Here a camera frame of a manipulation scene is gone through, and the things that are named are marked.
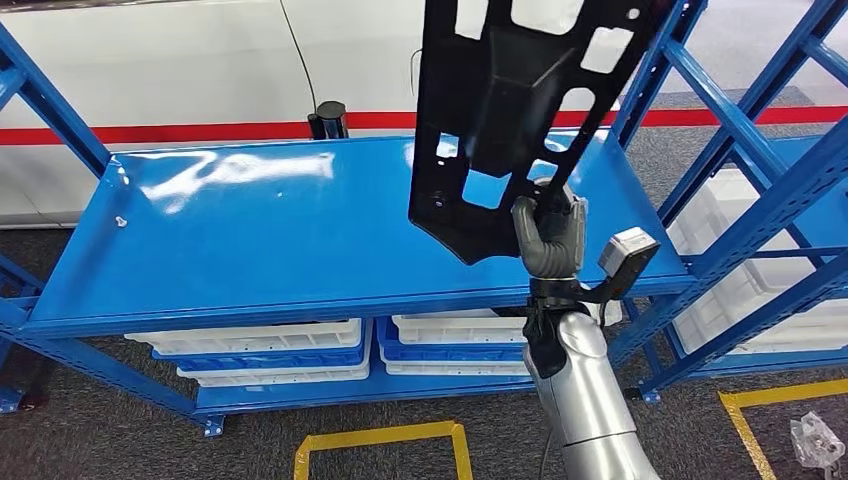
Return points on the red barrier belt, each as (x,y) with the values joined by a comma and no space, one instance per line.
(166,132)

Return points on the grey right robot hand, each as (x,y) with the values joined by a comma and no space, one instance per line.
(553,245)

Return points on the white car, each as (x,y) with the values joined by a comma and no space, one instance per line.
(199,66)

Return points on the blue metal shelf rack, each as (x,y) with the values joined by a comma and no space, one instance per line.
(20,273)
(199,265)
(828,218)

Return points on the large white plastic crate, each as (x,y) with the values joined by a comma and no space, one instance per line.
(821,333)
(715,217)

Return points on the black plastic panel part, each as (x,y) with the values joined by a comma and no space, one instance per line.
(517,99)

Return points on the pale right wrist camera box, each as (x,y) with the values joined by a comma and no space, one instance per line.
(626,248)

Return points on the yellow floor tape outline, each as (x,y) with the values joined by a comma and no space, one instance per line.
(742,430)

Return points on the crumpled clear plastic bag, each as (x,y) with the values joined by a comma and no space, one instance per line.
(818,442)

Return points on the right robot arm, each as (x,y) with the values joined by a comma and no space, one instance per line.
(590,397)

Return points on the black barrier post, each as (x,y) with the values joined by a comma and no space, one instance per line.
(331,119)

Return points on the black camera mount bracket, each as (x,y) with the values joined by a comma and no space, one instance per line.
(616,281)

